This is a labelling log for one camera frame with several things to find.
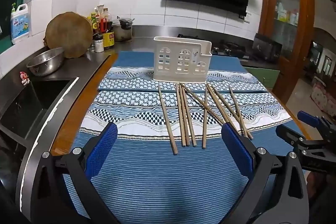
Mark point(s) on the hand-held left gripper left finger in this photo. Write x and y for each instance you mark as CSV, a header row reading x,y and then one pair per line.
x,y
103,145

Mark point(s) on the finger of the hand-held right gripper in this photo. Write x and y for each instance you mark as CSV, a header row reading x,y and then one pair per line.
x,y
307,117
288,132

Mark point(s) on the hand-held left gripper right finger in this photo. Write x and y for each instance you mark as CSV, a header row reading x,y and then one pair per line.
x,y
236,146

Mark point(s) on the pile of wooden chopsticks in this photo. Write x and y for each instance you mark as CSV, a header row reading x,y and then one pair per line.
x,y
183,121

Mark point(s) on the white utensil holder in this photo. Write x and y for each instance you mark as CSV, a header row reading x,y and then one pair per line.
x,y
168,66

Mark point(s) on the floral cushion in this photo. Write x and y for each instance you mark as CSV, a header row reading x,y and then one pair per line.
x,y
323,100

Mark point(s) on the green cabinet drawer front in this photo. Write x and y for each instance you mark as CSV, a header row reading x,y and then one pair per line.
x,y
262,75

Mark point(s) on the blue patterned woven placemat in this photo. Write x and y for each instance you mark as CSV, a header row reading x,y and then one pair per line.
x,y
136,77
157,182

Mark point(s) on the black sink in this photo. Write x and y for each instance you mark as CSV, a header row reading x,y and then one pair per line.
x,y
31,106

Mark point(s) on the wooden glass door cabinet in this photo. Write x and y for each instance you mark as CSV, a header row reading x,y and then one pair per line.
x,y
305,29

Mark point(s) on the black gas stove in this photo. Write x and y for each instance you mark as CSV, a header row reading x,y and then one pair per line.
x,y
228,48

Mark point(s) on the white shaker jar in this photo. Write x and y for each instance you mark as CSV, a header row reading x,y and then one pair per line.
x,y
99,45

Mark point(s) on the steel colander bowl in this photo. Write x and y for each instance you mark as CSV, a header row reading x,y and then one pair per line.
x,y
46,61

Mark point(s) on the red white ornament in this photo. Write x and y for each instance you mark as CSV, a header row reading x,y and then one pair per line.
x,y
24,78

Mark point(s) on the dark soy sauce bottle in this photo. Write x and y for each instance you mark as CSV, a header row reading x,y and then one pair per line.
x,y
107,35

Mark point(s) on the round wooden cutting board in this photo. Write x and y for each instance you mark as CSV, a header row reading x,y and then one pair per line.
x,y
69,35

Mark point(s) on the steel pressure cooker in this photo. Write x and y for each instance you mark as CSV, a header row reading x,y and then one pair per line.
x,y
123,31

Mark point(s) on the row of shelved boxes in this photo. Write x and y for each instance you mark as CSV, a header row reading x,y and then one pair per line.
x,y
286,1

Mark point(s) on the green cap sauce bottle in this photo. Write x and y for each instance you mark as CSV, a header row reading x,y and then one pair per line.
x,y
94,20

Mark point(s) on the clear tan oil bottle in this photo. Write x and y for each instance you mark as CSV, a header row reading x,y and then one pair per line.
x,y
105,14

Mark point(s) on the white snack bag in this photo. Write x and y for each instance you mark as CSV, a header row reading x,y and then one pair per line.
x,y
100,10

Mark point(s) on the white detergent jug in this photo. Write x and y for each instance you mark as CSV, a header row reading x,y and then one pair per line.
x,y
19,24

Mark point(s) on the green framed window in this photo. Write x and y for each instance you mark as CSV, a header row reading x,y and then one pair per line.
x,y
8,3

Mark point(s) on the white wall outlet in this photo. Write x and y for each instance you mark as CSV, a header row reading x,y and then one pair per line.
x,y
248,17

